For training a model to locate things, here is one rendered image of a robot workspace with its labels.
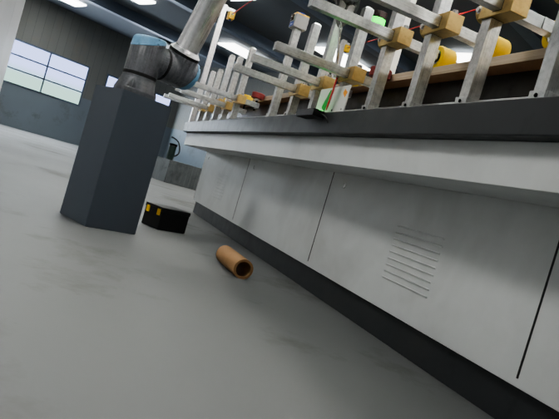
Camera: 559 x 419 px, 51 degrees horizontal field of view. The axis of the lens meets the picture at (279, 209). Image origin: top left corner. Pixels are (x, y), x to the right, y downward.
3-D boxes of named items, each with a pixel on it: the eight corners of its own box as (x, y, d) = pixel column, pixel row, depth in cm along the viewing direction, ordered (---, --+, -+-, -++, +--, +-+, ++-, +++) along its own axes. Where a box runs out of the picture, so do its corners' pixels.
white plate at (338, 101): (342, 111, 203) (350, 84, 203) (313, 114, 227) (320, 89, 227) (343, 112, 203) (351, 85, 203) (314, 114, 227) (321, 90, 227)
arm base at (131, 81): (126, 91, 248) (132, 67, 248) (105, 86, 261) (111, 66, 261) (162, 104, 262) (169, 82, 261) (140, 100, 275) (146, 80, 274)
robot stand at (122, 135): (84, 226, 245) (123, 88, 244) (59, 213, 263) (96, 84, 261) (135, 234, 263) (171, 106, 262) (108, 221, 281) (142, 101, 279)
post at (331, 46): (304, 126, 234) (338, 11, 233) (301, 126, 238) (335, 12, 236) (312, 129, 236) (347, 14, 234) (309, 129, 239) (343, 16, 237)
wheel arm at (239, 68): (233, 71, 243) (236, 61, 243) (231, 72, 246) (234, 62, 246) (324, 105, 259) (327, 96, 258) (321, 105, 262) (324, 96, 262)
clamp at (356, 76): (351, 79, 203) (355, 65, 203) (334, 82, 216) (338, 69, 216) (364, 84, 205) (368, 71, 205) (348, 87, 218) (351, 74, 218)
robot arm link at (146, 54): (116, 66, 260) (127, 29, 260) (147, 80, 273) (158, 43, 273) (135, 69, 250) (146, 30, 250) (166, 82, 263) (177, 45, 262)
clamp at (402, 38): (395, 41, 180) (399, 25, 179) (373, 46, 192) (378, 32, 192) (411, 47, 182) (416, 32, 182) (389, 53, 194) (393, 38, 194)
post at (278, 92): (268, 117, 281) (294, 27, 280) (264, 117, 286) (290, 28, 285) (276, 120, 283) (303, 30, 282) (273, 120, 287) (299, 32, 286)
